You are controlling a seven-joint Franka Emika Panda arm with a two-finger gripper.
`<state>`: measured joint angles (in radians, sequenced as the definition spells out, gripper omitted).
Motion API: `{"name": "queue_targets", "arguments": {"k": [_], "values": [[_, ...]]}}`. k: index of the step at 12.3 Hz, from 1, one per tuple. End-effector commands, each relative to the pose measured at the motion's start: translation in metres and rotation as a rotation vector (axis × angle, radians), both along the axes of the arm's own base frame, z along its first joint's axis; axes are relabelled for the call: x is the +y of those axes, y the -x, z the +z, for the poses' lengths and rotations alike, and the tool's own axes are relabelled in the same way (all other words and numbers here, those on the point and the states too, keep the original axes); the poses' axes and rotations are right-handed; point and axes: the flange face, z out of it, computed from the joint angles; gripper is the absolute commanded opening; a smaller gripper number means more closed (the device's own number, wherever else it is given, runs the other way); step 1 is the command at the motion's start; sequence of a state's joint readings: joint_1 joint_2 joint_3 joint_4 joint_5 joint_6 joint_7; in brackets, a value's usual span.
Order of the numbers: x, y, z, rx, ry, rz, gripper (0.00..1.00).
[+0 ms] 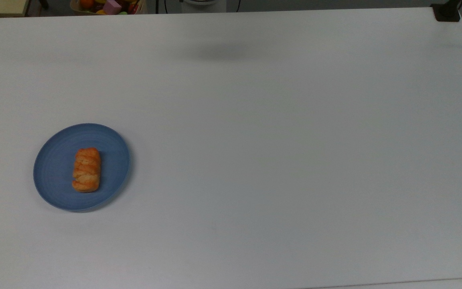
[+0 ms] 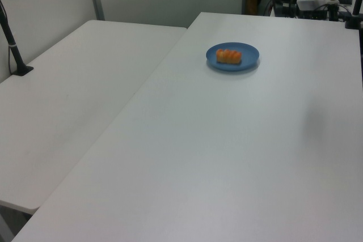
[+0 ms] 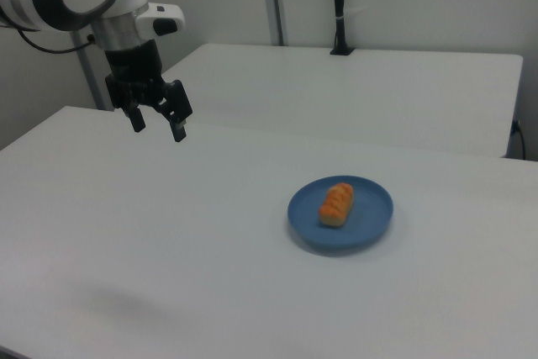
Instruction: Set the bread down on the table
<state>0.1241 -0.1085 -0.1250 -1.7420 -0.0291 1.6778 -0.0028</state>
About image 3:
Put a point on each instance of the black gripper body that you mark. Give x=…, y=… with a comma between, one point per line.
x=133, y=65

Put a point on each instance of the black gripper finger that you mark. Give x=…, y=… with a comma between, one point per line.
x=178, y=102
x=135, y=119

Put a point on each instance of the orange toy bread loaf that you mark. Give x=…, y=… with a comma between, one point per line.
x=336, y=204

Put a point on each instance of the white side table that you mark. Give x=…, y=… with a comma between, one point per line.
x=336, y=94

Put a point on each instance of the blue round plate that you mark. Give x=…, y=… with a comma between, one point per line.
x=370, y=216

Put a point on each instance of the grey metal partition post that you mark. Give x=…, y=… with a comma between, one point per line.
x=90, y=73
x=275, y=1

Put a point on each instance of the black camera stand pole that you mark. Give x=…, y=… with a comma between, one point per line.
x=339, y=6

